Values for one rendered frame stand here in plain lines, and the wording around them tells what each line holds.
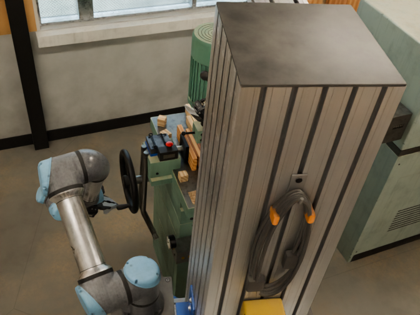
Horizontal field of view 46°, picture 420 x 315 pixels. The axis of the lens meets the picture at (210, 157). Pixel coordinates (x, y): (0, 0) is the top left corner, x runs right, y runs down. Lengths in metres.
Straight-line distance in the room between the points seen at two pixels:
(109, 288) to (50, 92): 2.05
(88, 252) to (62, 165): 0.29
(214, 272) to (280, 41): 0.48
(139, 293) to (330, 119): 1.05
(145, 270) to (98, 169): 0.37
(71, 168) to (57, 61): 1.73
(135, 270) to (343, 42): 1.07
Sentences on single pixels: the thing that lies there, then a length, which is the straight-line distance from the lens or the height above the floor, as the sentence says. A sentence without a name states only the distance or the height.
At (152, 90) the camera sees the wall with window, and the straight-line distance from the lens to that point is 3.64.
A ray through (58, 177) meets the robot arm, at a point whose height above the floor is 1.24.
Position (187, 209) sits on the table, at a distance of 2.01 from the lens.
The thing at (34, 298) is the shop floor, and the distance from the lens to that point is 2.89.
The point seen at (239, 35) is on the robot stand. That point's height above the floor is 2.03.
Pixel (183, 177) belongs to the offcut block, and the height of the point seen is 0.93.
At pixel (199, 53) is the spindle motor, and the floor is 1.45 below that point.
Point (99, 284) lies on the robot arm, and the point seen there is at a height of 1.05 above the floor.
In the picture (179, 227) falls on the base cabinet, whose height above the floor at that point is 0.69.
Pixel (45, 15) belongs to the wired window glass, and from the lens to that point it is 3.26.
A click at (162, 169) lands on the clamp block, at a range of 2.13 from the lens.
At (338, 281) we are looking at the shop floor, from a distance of 3.06.
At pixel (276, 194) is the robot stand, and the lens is 0.86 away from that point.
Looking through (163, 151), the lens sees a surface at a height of 1.01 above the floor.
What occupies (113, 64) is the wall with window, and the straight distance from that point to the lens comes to 3.43.
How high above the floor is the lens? 2.42
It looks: 43 degrees down
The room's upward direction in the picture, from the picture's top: 7 degrees clockwise
